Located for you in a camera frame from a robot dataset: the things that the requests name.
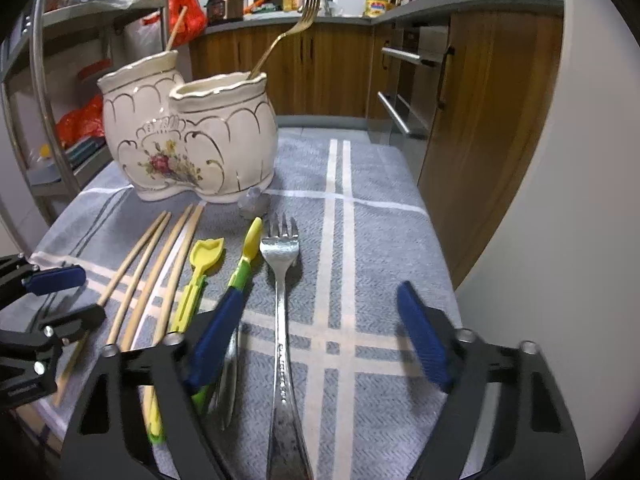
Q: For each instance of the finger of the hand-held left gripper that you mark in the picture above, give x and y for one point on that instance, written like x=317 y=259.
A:
x=55 y=279
x=70 y=322

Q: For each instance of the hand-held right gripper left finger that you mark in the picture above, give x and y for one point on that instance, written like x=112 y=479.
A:
x=215 y=340

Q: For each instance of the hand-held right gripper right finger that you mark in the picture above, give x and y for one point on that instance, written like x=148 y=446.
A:
x=425 y=340

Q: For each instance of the yellow plastic spoon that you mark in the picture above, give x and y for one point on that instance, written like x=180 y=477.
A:
x=206 y=257

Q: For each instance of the wooden chopstick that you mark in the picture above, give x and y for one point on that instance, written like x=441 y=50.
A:
x=187 y=250
x=167 y=255
x=142 y=275
x=135 y=256
x=176 y=30

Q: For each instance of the yellow green plastic utensil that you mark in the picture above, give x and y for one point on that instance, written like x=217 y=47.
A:
x=252 y=240

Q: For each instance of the cream floral ceramic utensil holder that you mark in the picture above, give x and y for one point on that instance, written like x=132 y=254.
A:
x=225 y=130

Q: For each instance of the grey striped towel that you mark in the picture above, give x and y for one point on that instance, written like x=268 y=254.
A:
x=380 y=240

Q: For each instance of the small yellow object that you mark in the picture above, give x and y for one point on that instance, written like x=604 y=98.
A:
x=45 y=152

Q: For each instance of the small grey figurine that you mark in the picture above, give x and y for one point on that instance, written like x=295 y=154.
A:
x=252 y=202

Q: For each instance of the crumpled red plastic bag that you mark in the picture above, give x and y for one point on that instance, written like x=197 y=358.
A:
x=80 y=120

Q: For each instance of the container with red lid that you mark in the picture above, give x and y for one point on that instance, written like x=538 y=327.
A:
x=95 y=72

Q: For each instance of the stainless steel oven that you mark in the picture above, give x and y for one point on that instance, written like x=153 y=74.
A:
x=415 y=90

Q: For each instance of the white plastic bag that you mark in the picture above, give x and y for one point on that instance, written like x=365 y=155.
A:
x=145 y=35

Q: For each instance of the stainless steel shelf rack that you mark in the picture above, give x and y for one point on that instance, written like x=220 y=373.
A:
x=90 y=15

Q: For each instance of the wooden base cabinets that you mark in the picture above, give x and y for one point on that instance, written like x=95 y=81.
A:
x=330 y=70

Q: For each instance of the hanging red plastic bag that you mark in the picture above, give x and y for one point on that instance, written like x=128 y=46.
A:
x=187 y=5

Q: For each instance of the dark red pressure cooker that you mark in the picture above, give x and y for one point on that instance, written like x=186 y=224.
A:
x=225 y=7

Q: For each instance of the gold metal fork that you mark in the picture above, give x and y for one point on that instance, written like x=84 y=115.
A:
x=306 y=19

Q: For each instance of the orange snack packet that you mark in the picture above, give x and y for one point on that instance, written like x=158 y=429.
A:
x=259 y=4

